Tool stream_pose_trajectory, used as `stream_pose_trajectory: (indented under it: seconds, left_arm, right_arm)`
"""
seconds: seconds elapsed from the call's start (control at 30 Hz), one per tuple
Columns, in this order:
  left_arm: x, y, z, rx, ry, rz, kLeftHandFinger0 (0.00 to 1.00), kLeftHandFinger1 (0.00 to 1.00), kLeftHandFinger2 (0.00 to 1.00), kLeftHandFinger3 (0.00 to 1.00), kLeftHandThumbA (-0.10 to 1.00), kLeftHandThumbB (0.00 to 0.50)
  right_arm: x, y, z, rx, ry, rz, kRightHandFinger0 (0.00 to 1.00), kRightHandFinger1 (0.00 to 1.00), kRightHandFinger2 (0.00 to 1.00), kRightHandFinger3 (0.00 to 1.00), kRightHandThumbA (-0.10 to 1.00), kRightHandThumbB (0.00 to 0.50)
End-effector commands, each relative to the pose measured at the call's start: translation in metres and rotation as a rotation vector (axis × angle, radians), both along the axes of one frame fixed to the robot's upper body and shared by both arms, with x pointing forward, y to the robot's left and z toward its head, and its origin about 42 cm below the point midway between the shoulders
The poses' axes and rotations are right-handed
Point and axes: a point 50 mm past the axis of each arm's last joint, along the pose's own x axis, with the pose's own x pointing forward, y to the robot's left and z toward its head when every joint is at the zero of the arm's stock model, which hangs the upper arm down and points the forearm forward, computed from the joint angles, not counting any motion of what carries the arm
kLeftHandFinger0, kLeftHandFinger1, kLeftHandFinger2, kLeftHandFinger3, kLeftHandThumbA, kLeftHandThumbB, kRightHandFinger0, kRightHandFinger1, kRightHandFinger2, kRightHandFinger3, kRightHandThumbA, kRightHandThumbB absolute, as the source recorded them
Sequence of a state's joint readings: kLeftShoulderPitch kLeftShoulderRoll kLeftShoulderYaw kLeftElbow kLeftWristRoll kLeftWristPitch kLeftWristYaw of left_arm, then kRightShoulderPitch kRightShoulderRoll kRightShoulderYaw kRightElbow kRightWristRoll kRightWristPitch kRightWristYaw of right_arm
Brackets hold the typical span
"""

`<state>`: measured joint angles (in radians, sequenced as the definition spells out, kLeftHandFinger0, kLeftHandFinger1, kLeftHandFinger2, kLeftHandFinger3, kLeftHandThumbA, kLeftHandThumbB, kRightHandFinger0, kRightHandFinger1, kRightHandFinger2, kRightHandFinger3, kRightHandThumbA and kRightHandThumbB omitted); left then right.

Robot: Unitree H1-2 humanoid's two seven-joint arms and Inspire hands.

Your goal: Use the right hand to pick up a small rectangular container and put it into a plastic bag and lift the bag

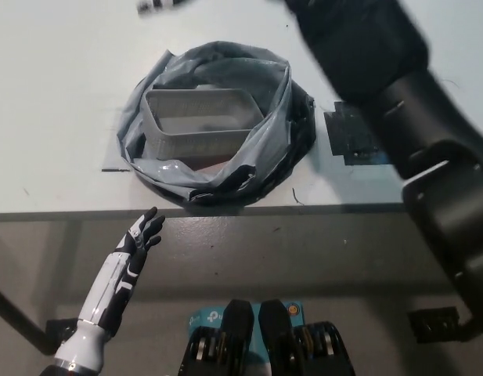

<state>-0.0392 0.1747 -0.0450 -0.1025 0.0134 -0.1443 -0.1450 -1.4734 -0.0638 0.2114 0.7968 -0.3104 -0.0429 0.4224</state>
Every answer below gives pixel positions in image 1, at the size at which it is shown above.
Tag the black tape patch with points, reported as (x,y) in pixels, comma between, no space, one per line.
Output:
(350,133)

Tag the black metal table leg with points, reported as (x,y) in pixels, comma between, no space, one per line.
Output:
(433,325)
(14,313)

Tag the pink flat sheet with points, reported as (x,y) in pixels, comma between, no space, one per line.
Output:
(213,162)

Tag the black robot body block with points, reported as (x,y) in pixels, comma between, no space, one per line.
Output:
(303,346)
(217,346)

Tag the teal TP-Link box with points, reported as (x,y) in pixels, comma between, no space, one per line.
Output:
(200,317)

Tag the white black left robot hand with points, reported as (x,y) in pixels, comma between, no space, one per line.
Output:
(112,286)

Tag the grey mesh rectangular container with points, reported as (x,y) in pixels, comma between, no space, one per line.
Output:
(194,145)

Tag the grey black plastic bag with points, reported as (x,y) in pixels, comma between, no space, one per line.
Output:
(272,156)

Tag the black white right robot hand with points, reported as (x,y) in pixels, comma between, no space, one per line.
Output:
(159,6)

